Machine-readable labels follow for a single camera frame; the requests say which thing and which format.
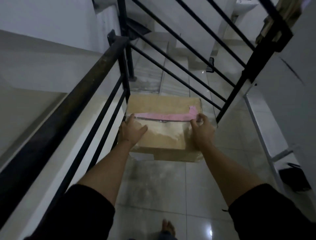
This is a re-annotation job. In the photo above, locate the person's right hand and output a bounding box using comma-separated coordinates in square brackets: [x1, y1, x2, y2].
[189, 113, 217, 150]

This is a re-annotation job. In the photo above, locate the person's left hand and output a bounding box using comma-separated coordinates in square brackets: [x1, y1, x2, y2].
[118, 113, 148, 149]

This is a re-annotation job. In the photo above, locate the brown cardboard box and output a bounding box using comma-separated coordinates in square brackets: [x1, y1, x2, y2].
[122, 95, 218, 163]

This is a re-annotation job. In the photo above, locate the person's right forearm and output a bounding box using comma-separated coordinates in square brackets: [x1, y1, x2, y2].
[199, 143, 264, 208]

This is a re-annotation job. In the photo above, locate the person's left forearm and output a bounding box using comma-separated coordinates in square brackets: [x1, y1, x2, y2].
[77, 140, 135, 207]

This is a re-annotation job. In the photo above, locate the pink tape strip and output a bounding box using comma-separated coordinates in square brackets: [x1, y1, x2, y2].
[133, 105, 198, 122]

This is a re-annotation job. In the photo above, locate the black metal stair railing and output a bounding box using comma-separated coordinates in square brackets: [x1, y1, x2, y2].
[117, 0, 294, 124]
[0, 30, 131, 230]

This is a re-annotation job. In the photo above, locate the person's foot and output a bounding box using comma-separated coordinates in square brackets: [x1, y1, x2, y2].
[162, 219, 176, 238]

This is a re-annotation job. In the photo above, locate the black sleeve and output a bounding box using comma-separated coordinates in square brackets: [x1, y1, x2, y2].
[23, 184, 116, 240]
[222, 183, 316, 240]

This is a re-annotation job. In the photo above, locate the black dustpan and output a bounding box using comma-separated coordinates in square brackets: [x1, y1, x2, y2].
[278, 162, 312, 193]

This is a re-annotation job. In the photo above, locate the white door frame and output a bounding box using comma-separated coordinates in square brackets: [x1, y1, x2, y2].
[243, 84, 300, 193]

